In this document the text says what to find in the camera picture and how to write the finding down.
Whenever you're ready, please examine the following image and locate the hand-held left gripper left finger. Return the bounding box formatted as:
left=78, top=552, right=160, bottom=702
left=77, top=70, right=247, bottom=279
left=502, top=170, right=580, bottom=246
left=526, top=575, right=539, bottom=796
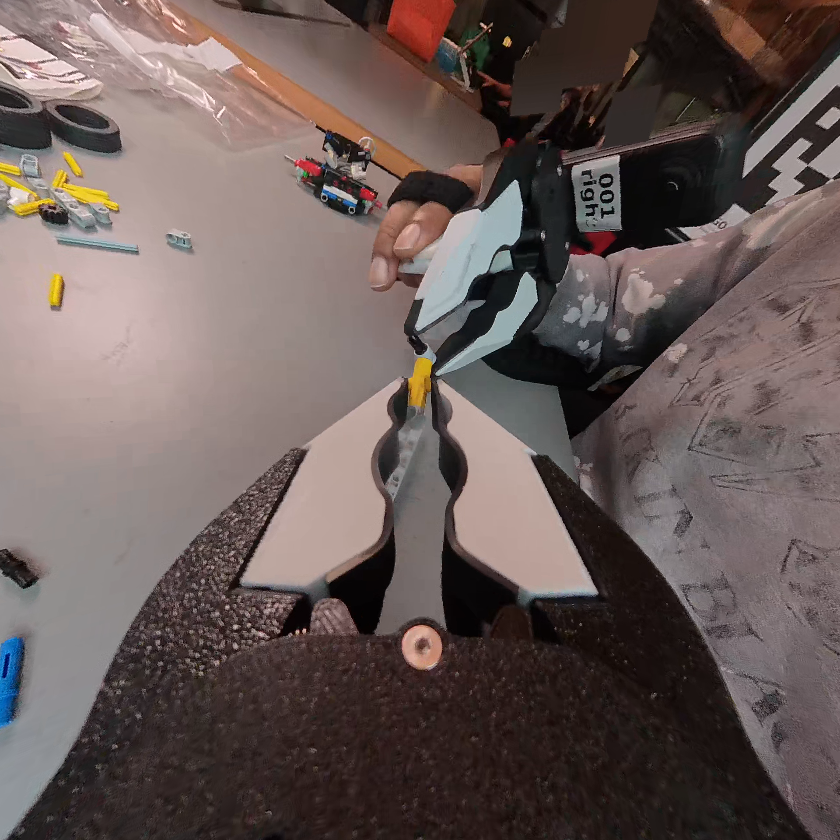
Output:
left=239, top=377, right=408, bottom=601

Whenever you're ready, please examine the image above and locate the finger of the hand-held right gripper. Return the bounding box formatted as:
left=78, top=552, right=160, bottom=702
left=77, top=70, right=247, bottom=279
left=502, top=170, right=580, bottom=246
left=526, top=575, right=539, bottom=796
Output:
left=403, top=180, right=529, bottom=349
left=433, top=269, right=546, bottom=378

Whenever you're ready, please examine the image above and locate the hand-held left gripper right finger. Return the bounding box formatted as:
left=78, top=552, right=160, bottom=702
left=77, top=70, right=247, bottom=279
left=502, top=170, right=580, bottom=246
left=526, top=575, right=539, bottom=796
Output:
left=430, top=381, right=599, bottom=608

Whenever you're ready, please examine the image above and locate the grey toy brick frame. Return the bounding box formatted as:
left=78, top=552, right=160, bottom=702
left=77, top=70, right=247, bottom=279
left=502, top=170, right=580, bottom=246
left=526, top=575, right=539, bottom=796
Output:
left=384, top=335, right=437, bottom=503

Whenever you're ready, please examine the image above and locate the person's right forearm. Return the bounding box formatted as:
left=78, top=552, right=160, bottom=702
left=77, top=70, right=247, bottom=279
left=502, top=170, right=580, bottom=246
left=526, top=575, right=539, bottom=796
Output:
left=532, top=180, right=840, bottom=395

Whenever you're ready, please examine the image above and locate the grey desk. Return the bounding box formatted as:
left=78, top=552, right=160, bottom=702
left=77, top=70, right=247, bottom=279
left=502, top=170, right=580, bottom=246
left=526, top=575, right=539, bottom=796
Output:
left=0, top=0, right=578, bottom=837

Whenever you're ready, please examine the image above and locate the person's right hand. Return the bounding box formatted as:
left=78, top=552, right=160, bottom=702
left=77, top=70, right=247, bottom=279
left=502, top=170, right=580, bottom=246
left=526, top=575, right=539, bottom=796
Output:
left=369, top=164, right=487, bottom=293

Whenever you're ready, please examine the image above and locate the black chair armrest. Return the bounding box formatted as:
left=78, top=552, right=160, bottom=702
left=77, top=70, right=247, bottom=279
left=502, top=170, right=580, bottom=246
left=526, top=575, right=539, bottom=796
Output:
left=486, top=328, right=631, bottom=437

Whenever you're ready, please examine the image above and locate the small toy brick chassis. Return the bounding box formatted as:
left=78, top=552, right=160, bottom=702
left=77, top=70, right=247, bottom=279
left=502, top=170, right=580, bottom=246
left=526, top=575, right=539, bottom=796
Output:
left=284, top=130, right=385, bottom=217

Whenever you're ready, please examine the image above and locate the person's grey patterned hoodie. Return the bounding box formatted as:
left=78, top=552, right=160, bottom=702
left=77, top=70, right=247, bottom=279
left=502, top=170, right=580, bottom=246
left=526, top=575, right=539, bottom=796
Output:
left=571, top=262, right=840, bottom=840

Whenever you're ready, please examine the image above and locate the orange crate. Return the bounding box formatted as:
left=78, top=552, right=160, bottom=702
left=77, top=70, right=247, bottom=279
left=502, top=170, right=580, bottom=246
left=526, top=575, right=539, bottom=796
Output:
left=386, top=0, right=458, bottom=63

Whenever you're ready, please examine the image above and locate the wood-edged grey table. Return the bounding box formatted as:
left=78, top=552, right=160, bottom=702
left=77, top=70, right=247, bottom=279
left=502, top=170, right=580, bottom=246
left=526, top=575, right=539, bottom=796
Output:
left=167, top=0, right=503, bottom=178

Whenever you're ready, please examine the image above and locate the black white marker board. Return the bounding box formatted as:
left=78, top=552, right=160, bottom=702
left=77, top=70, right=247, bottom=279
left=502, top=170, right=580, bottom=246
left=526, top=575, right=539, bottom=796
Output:
left=676, top=62, right=840, bottom=232

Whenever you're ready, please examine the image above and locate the pile of blue black red pins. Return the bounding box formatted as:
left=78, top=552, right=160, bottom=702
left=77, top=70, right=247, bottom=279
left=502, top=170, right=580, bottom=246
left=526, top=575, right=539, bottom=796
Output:
left=0, top=548, right=40, bottom=728

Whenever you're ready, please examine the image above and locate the light grey axle rod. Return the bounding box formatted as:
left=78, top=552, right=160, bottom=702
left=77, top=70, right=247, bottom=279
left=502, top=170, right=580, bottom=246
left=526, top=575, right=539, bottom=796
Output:
left=56, top=235, right=140, bottom=254

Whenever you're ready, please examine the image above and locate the clear plastic bag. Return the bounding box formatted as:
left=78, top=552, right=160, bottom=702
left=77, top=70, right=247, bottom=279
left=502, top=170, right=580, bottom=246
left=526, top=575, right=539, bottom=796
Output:
left=0, top=0, right=316, bottom=152

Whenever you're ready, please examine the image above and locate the pile of yellow grey bricks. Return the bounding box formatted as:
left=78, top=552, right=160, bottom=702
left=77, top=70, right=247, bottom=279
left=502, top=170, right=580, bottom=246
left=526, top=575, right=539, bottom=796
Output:
left=0, top=151, right=121, bottom=229

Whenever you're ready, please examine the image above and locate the black toy tire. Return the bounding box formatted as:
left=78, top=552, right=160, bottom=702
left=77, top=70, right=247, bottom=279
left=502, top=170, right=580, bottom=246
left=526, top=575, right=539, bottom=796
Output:
left=0, top=85, right=53, bottom=151
left=45, top=100, right=123, bottom=154

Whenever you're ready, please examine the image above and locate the sticker sheet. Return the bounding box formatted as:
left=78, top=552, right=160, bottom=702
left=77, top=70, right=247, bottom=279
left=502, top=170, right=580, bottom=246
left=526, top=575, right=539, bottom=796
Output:
left=0, top=36, right=105, bottom=101

